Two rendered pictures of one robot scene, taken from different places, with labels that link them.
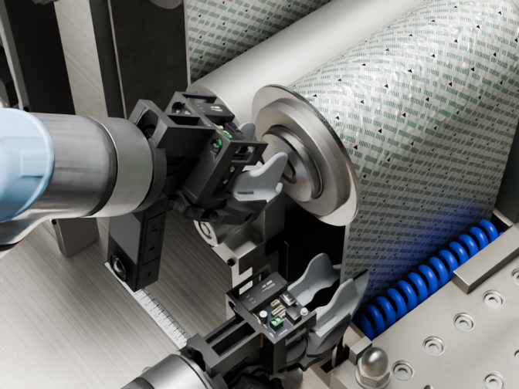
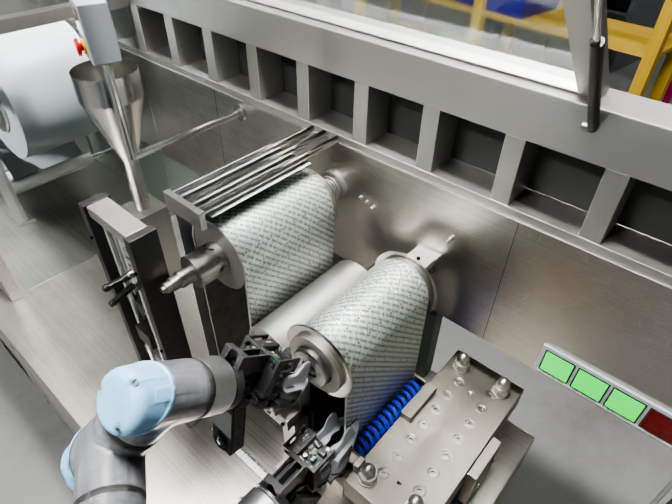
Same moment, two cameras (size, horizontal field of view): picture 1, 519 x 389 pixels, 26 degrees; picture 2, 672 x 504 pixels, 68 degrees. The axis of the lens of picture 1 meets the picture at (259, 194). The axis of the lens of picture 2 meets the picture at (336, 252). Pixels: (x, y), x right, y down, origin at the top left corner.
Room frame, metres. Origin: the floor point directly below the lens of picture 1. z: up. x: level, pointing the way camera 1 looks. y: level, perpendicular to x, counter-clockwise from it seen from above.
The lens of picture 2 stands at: (0.13, 0.02, 1.94)
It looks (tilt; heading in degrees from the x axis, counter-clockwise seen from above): 40 degrees down; 350
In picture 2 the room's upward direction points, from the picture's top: 1 degrees clockwise
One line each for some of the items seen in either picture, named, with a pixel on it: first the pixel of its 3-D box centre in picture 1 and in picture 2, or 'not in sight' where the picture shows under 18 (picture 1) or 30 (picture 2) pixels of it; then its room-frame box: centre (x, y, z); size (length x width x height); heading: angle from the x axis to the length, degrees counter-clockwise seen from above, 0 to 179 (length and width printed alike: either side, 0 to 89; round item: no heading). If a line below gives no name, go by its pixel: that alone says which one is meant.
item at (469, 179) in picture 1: (426, 217); (384, 384); (0.68, -0.17, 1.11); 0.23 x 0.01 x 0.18; 130
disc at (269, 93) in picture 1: (303, 156); (318, 360); (0.65, -0.04, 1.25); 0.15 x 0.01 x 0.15; 40
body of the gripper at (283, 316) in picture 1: (248, 343); (297, 472); (0.53, 0.01, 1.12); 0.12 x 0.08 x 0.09; 130
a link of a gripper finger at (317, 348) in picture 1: (310, 336); (331, 462); (0.55, -0.05, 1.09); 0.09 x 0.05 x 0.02; 129
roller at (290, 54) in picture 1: (313, 76); (316, 315); (0.82, -0.06, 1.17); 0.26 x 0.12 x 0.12; 130
